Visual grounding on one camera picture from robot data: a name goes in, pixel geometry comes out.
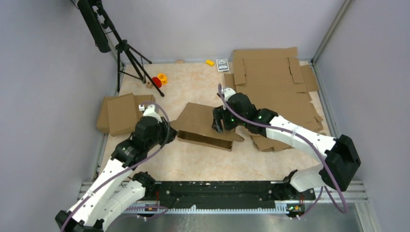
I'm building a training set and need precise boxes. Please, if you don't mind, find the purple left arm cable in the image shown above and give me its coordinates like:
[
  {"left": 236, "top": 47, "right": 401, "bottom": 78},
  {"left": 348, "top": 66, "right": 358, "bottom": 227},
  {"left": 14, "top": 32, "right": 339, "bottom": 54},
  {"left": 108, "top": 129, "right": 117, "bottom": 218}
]
[{"left": 59, "top": 101, "right": 171, "bottom": 232}]

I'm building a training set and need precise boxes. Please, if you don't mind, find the small printed card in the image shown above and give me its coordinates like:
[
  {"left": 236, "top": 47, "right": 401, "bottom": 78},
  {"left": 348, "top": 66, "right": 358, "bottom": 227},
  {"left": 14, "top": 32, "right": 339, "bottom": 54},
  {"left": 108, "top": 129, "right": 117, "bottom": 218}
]
[{"left": 215, "top": 59, "right": 230, "bottom": 73}]

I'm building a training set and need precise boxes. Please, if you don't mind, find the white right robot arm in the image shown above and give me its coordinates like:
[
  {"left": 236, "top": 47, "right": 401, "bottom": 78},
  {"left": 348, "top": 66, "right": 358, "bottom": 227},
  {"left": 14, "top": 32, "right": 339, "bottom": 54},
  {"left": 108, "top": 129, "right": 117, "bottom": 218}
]
[{"left": 212, "top": 88, "right": 361, "bottom": 199}]

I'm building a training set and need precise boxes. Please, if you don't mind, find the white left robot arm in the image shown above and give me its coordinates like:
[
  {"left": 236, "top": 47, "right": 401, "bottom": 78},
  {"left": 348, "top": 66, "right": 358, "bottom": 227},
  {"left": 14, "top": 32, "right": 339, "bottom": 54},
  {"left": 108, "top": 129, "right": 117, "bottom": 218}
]
[{"left": 55, "top": 113, "right": 177, "bottom": 232}]

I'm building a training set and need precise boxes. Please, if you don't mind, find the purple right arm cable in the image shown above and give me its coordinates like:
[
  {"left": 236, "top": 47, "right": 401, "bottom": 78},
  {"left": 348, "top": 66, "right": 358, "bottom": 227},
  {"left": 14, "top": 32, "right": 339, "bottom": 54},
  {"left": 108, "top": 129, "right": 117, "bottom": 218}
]
[{"left": 218, "top": 84, "right": 349, "bottom": 215}]

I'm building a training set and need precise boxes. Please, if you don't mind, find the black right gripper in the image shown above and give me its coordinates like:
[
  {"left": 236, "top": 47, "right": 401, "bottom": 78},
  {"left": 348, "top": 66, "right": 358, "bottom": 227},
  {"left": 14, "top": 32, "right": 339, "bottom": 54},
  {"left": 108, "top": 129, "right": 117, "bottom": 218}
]
[{"left": 212, "top": 104, "right": 247, "bottom": 133}]

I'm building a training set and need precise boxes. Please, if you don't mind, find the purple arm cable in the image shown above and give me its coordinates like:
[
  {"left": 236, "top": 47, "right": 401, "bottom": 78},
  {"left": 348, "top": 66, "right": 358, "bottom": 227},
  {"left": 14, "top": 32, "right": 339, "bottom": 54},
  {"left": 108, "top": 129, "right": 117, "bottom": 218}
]
[
  {"left": 59, "top": 101, "right": 171, "bottom": 232},
  {"left": 218, "top": 84, "right": 349, "bottom": 215}
]

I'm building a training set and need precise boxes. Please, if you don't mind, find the large cardboard box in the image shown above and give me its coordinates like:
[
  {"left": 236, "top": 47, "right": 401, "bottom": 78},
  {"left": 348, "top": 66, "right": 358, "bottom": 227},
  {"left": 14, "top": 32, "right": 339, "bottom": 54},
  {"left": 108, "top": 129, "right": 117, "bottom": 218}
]
[{"left": 171, "top": 102, "right": 245, "bottom": 151}]

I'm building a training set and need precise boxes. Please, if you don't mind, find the stack of flat cardboard blanks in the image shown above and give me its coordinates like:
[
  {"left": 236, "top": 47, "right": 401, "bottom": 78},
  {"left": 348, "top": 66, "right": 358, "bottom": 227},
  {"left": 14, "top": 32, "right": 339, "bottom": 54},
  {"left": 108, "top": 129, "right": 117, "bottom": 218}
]
[{"left": 233, "top": 47, "right": 323, "bottom": 132}]

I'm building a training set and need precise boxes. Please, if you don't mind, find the black camera tripod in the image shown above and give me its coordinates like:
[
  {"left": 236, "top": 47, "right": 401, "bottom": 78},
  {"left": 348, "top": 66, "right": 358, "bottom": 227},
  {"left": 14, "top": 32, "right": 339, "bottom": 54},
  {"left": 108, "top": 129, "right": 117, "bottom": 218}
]
[{"left": 72, "top": 0, "right": 165, "bottom": 97}]

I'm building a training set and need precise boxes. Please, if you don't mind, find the yellow rectangular block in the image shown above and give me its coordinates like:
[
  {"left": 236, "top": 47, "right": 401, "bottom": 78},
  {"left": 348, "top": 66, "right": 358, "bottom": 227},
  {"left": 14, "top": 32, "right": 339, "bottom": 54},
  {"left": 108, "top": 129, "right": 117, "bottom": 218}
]
[{"left": 205, "top": 59, "right": 215, "bottom": 66}]

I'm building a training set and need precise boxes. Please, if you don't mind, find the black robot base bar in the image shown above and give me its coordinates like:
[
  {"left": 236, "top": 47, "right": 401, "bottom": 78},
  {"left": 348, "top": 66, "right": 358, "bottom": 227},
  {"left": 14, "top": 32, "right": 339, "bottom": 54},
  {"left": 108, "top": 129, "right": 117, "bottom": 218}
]
[{"left": 141, "top": 181, "right": 316, "bottom": 209}]

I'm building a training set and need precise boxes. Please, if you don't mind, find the yellow round toy block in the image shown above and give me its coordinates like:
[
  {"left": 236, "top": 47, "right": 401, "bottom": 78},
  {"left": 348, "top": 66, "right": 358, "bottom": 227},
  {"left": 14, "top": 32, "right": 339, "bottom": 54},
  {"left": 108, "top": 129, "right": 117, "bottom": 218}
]
[{"left": 157, "top": 73, "right": 168, "bottom": 85}]

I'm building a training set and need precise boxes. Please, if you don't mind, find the small wooden letter cube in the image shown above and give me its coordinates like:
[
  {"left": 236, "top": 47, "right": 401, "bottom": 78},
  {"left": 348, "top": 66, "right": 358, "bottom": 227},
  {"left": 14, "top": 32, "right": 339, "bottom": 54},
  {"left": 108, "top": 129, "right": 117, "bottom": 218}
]
[{"left": 145, "top": 82, "right": 153, "bottom": 89}]

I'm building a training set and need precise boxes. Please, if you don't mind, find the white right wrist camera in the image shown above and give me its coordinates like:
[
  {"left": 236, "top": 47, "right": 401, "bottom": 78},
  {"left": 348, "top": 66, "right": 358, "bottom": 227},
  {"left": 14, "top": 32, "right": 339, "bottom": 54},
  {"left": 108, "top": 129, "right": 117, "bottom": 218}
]
[{"left": 221, "top": 87, "right": 236, "bottom": 102}]

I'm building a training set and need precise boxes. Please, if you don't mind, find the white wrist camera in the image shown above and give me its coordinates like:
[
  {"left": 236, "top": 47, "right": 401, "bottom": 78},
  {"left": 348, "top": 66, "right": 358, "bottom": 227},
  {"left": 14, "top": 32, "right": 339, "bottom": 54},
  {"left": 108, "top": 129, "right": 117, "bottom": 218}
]
[
  {"left": 138, "top": 104, "right": 162, "bottom": 122},
  {"left": 221, "top": 87, "right": 236, "bottom": 102}
]

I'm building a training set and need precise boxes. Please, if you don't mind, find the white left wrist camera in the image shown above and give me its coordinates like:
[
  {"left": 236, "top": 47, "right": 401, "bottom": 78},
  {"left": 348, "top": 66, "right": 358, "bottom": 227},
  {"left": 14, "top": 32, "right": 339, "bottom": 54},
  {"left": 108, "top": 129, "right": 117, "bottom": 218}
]
[{"left": 138, "top": 104, "right": 162, "bottom": 122}]

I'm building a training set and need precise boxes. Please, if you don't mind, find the folded cardboard box at left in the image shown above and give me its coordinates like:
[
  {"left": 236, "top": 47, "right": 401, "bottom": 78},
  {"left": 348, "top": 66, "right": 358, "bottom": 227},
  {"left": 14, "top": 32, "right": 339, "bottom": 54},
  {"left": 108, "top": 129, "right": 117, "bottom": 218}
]
[{"left": 96, "top": 93, "right": 155, "bottom": 137}]

